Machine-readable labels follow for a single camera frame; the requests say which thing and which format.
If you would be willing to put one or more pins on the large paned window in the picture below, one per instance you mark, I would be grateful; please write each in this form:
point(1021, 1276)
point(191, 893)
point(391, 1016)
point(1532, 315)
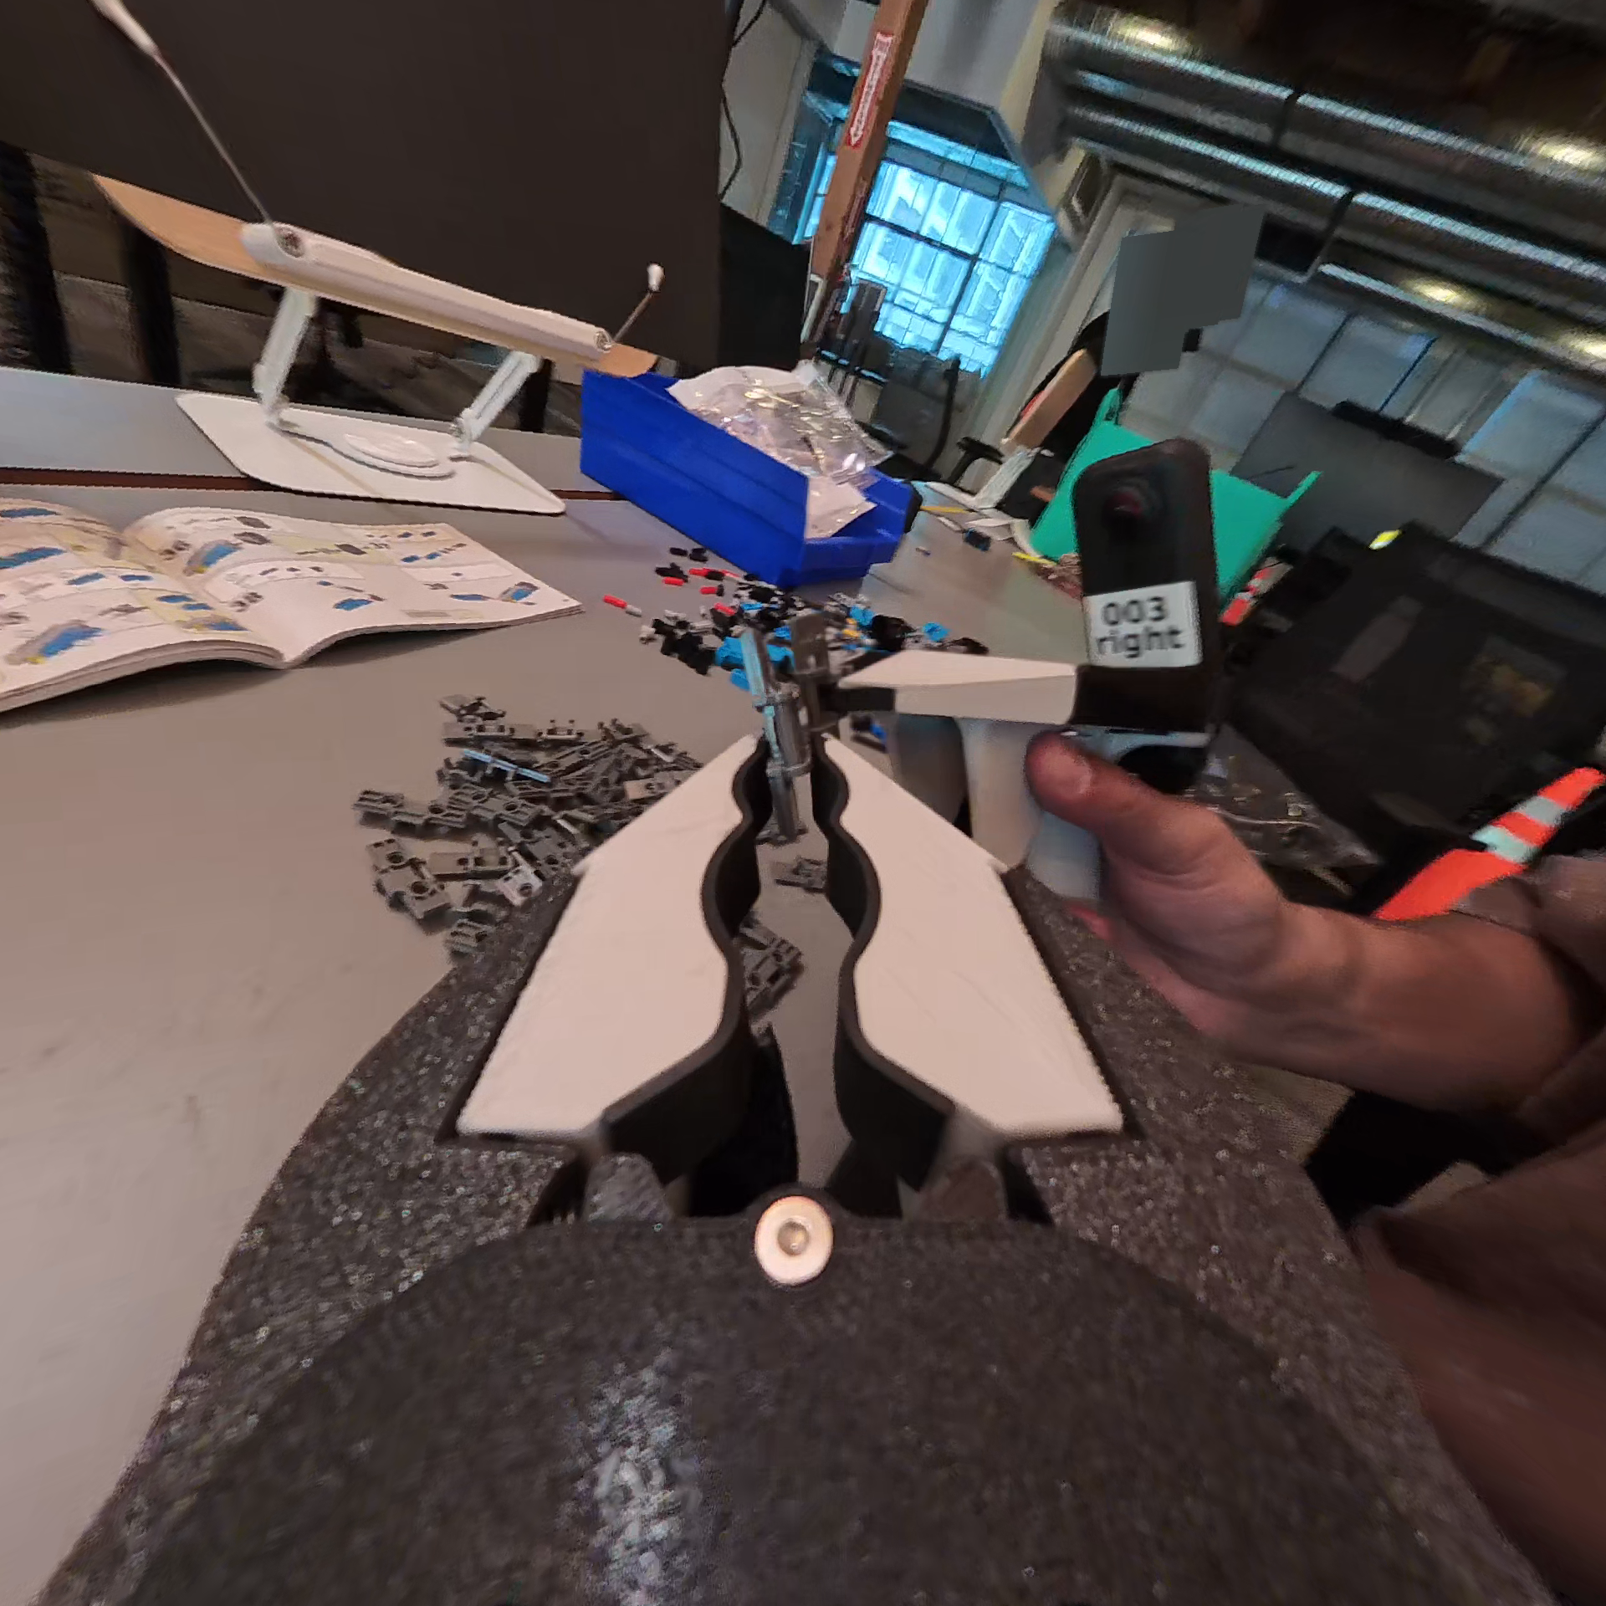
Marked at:
point(942, 263)

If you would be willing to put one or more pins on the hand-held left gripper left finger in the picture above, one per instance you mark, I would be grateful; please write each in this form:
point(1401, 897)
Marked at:
point(602, 992)

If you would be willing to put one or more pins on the orange striped safety cone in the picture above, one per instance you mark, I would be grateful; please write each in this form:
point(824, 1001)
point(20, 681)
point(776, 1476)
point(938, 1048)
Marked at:
point(1507, 838)

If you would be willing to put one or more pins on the blue plastic bin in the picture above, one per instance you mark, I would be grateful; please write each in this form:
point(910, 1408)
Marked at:
point(703, 475)

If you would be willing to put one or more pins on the silver ventilation duct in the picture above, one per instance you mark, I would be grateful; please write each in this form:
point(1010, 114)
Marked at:
point(1381, 136)

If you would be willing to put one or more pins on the open instruction booklet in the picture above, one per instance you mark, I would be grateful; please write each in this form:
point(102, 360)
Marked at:
point(252, 590)

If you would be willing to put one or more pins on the pile of grey track links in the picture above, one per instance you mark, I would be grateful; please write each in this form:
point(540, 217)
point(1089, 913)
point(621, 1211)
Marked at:
point(528, 803)

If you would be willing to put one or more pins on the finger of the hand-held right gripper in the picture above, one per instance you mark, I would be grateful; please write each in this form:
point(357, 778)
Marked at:
point(979, 688)

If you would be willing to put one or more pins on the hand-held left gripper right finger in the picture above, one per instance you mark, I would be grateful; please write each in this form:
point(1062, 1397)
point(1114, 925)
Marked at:
point(979, 992)

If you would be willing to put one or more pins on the clear plastic bags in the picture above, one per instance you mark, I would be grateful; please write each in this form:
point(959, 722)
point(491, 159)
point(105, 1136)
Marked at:
point(779, 427)

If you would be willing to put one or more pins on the wooden post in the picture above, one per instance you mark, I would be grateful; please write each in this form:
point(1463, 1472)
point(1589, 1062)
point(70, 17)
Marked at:
point(872, 127)

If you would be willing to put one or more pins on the heap of mixed coloured bricks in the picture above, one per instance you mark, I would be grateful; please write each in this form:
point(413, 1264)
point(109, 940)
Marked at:
point(877, 635)

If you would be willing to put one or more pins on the scattered black and red pins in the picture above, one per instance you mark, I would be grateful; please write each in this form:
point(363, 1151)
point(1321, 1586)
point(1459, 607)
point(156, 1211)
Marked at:
point(690, 576)

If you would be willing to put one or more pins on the black partition panel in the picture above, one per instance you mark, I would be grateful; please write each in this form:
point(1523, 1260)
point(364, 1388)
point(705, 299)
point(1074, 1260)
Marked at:
point(438, 127)

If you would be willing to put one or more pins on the person's right hand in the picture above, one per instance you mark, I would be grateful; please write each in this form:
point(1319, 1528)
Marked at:
point(1205, 916)

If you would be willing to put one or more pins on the grey desk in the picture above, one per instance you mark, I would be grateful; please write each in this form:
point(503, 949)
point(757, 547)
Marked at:
point(191, 1003)

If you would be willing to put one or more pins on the black equipment case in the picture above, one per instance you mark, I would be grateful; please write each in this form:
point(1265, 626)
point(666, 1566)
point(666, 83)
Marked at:
point(1405, 677)

